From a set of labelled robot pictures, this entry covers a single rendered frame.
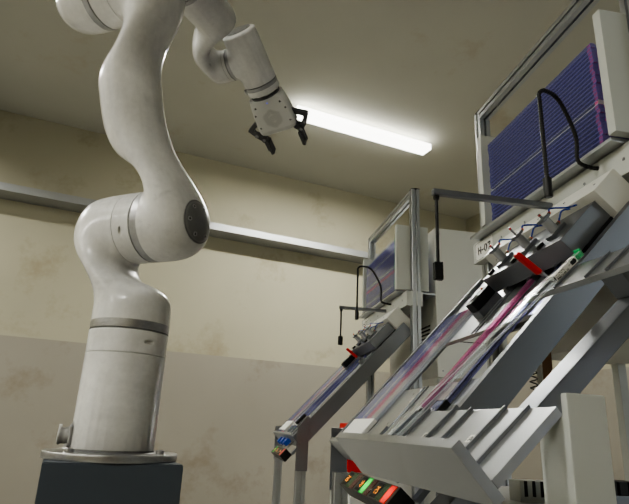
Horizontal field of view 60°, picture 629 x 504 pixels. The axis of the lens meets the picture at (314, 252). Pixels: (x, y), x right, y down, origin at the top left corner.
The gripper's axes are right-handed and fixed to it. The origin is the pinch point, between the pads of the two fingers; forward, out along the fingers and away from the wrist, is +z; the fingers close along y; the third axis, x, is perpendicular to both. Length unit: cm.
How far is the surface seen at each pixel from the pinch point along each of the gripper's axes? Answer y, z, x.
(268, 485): -164, 326, 88
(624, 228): 70, 22, -36
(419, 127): 16, 145, 276
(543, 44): 73, 11, 39
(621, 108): 77, 8, -13
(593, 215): 66, 21, -31
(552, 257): 56, 26, -36
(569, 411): 48, 5, -87
